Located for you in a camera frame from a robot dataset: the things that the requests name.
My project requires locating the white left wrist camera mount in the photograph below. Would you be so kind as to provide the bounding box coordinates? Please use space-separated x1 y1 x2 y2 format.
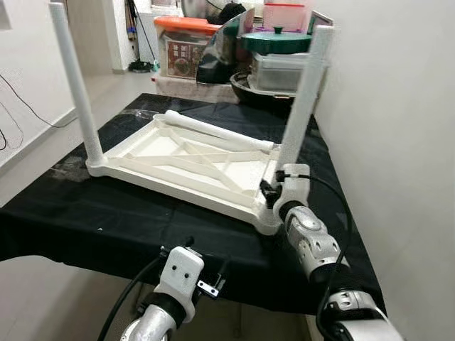
152 246 206 322

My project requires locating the grey framed picture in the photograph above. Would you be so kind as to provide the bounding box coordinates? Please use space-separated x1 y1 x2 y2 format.
306 10 336 38

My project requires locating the clear plastic storage box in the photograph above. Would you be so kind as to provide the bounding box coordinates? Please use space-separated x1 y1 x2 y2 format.
248 50 315 98

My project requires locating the beige patterned cloth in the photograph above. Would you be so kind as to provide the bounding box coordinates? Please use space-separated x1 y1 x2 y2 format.
152 70 244 105

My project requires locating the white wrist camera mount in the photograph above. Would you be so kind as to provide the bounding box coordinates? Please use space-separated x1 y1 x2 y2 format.
273 163 312 222
152 246 206 322

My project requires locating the black round pan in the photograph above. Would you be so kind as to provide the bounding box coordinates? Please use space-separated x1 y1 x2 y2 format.
230 70 297 112

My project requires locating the clear tape strip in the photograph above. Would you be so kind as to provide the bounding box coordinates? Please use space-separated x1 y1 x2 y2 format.
134 109 169 123

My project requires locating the white cabinet appliance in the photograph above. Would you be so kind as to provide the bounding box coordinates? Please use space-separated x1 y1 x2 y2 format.
134 6 166 65

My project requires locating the black wall cable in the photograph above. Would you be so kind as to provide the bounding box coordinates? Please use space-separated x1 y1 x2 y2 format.
0 103 26 151
0 71 77 130

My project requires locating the black tablecloth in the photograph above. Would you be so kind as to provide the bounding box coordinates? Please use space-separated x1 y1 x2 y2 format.
0 92 386 318

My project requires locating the clear tape patch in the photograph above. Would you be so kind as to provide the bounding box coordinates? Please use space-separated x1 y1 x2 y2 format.
49 152 91 180

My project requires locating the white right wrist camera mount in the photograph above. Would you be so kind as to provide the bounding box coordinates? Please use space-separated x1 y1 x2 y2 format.
273 163 312 222

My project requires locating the white plastic children table top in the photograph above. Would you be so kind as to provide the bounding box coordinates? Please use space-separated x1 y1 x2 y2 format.
85 112 300 236

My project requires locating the pink translucent box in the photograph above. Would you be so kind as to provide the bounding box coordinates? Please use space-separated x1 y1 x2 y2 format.
261 2 309 31

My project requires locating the green round pot lid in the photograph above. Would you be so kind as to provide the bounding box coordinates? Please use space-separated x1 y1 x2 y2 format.
241 26 315 58

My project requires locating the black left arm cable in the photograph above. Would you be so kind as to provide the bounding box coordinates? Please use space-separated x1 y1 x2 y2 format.
95 254 169 341

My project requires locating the black floor gadget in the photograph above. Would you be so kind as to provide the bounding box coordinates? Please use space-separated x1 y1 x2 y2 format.
127 60 159 75

